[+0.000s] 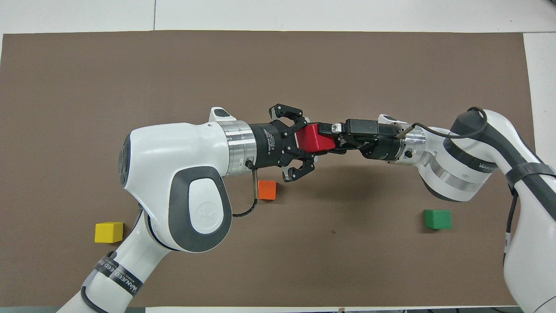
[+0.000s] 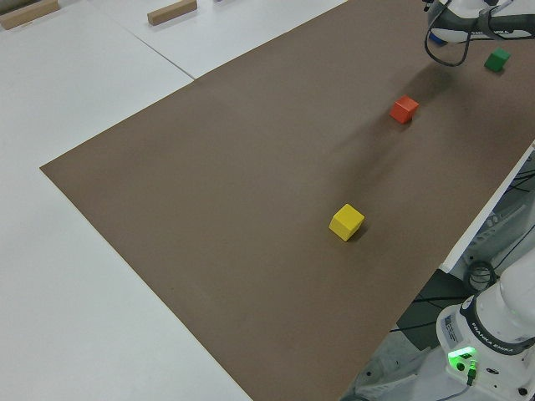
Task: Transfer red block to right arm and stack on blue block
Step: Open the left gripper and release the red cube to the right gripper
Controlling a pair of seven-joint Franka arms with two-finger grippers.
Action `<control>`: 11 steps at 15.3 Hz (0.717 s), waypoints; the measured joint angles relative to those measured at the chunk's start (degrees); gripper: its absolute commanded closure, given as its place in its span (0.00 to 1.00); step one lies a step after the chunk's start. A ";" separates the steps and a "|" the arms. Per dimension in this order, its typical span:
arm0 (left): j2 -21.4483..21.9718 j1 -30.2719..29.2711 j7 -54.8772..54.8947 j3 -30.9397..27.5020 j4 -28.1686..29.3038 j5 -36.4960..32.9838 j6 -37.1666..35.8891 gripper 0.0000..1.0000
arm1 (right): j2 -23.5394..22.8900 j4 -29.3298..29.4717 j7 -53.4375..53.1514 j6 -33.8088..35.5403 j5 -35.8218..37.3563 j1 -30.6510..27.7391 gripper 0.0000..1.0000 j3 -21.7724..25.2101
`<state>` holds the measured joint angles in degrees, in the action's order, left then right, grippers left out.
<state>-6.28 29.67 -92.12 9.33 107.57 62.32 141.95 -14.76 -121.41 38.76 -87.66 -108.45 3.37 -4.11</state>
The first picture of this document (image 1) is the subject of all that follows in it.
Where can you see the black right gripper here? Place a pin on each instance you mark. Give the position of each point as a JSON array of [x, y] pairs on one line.
[[382, 145]]

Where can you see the green wooden block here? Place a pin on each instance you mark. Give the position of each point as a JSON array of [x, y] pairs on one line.
[[438, 219]]

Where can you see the brown table mat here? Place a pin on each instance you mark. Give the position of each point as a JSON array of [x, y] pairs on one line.
[[278, 65]]

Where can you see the yellow wooden block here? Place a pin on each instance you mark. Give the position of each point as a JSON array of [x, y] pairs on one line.
[[108, 232]]

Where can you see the red wooden block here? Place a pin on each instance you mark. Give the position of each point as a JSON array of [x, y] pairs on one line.
[[313, 140]]

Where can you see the orange wooden block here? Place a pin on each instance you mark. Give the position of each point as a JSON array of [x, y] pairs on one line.
[[267, 190]]

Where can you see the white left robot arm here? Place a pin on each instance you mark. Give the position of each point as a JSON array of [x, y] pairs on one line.
[[173, 191]]

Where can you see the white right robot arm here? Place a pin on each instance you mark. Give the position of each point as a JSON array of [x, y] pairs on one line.
[[534, 243]]

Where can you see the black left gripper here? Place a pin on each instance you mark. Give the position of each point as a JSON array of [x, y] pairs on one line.
[[269, 145]]

